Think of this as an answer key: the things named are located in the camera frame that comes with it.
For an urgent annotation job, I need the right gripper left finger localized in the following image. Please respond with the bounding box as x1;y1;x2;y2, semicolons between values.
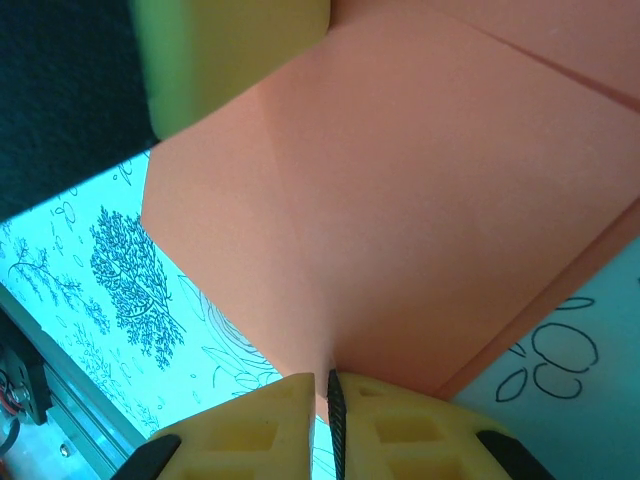
113;372;317;480

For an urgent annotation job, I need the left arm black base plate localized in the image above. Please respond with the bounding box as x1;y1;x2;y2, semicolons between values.
0;309;54;426

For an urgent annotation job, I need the orange square paper sheet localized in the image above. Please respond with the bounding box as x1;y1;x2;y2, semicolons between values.
140;0;640;401

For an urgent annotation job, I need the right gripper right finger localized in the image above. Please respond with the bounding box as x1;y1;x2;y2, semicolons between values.
325;368;554;480

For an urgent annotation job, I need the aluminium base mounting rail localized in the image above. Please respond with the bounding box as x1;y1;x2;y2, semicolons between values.
0;279;156;480

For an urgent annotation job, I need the floral patterned table cover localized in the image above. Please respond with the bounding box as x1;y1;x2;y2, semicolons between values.
0;147;640;480

